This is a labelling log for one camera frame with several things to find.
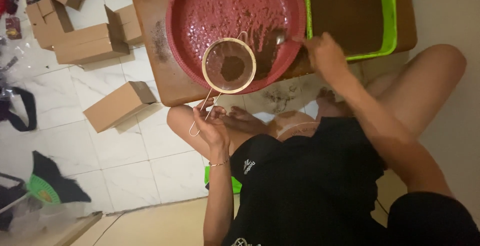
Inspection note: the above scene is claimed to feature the person's left hand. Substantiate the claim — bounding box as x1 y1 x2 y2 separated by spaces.
192 97 231 153

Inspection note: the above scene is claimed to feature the person's right hand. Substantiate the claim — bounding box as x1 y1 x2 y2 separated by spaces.
302 32 351 85

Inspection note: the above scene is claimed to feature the metal spoon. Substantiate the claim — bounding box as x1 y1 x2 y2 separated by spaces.
275 32 306 46

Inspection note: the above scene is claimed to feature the gold rimmed mesh sieve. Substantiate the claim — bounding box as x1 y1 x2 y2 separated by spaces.
188 31 258 138

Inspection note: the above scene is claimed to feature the brown powder lump in sieve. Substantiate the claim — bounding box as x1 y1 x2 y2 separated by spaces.
220 55 246 82

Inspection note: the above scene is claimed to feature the low wooden table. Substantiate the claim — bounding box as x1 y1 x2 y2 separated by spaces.
125 0 418 108

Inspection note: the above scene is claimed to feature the brown powder heap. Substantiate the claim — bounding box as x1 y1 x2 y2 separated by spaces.
249 24 287 81

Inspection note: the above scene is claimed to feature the spilled brown powder patch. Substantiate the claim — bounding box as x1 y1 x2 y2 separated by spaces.
151 20 172 63
262 85 301 113

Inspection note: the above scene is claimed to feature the green plastic item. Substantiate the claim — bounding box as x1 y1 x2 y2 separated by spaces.
204 166 243 194

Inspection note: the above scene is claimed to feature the green plastic tray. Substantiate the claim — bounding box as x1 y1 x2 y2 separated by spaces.
301 0 398 62

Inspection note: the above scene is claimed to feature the brown packing tape roll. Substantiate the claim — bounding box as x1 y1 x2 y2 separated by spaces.
276 111 322 142

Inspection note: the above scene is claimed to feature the red round woven tray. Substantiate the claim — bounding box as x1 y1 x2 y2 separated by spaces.
165 0 308 95

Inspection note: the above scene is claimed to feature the closed cardboard box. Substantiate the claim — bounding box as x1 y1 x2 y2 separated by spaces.
83 81 158 133

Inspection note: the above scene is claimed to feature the person's right leg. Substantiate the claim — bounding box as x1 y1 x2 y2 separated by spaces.
316 44 468 139

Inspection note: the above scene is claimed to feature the small cardboard box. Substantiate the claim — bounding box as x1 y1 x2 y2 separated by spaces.
104 4 143 46

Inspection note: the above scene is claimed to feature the person's black clothing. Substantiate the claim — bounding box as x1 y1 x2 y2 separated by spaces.
221 116 480 246

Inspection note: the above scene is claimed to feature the long cardboard box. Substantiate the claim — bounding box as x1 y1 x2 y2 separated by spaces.
53 23 130 65

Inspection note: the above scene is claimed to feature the green woven plastic fan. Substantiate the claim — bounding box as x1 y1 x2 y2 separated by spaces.
27 174 61 205

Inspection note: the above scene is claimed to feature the open flap cardboard box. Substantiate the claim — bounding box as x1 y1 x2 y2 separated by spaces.
25 0 75 50

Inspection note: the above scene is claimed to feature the clear plastic bag heap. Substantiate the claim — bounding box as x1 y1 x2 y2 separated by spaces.
0 172 87 235

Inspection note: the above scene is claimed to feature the red packet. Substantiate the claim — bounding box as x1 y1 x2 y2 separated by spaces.
5 16 22 40

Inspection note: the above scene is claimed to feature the red fabric item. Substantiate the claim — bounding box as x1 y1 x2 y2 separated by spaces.
0 0 19 16

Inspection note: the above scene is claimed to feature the black bag strap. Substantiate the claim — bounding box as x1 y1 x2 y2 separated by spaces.
0 86 38 132

